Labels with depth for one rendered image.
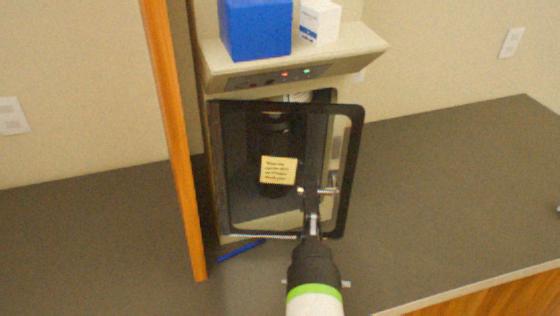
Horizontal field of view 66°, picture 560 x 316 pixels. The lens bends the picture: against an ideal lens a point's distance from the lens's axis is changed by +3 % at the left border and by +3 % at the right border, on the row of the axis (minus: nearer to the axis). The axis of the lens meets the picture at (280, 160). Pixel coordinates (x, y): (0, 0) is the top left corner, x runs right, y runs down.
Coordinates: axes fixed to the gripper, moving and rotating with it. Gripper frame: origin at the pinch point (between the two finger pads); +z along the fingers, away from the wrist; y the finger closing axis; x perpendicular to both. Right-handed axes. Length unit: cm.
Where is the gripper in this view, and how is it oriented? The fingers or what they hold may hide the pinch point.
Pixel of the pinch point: (309, 190)
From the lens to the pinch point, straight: 90.4
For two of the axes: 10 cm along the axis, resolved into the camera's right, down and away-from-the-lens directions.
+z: 0.3, -6.4, 7.7
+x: -10.0, -0.4, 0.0
